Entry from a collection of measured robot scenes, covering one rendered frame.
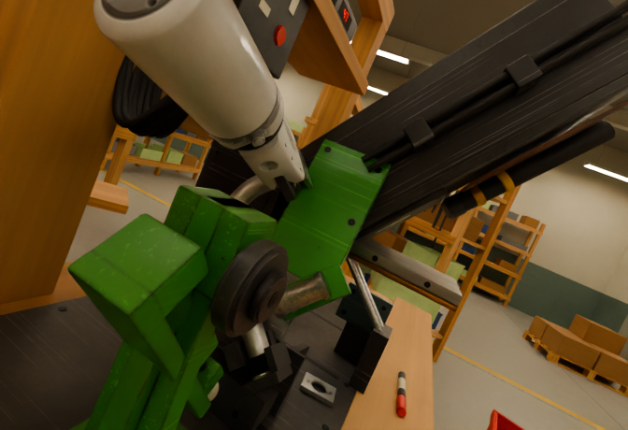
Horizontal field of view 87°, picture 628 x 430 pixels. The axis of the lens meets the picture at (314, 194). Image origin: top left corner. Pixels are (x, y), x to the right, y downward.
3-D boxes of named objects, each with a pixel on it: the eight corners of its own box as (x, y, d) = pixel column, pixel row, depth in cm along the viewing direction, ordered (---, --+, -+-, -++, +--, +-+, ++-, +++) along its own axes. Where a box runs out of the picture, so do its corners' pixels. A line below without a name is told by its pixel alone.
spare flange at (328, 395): (298, 389, 51) (301, 384, 51) (305, 375, 55) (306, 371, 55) (331, 408, 50) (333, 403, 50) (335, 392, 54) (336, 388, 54)
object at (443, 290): (449, 292, 68) (455, 279, 67) (454, 313, 52) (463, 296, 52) (290, 213, 80) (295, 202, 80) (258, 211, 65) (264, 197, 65)
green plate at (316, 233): (335, 295, 53) (390, 183, 57) (326, 293, 46) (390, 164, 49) (277, 262, 57) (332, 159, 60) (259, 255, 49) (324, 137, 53)
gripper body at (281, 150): (291, 140, 32) (315, 180, 43) (266, 62, 36) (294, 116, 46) (221, 166, 33) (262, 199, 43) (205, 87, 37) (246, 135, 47)
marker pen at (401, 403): (396, 376, 68) (399, 369, 67) (404, 379, 67) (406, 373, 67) (394, 414, 55) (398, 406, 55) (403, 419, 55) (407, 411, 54)
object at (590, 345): (590, 367, 557) (610, 328, 552) (630, 398, 478) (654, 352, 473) (521, 336, 568) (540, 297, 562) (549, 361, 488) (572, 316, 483)
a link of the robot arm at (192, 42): (186, 83, 34) (210, 153, 31) (74, -38, 22) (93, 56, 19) (257, 45, 34) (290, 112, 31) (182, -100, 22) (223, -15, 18)
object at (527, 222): (506, 308, 793) (548, 223, 778) (383, 250, 863) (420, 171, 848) (499, 301, 846) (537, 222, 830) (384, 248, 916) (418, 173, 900)
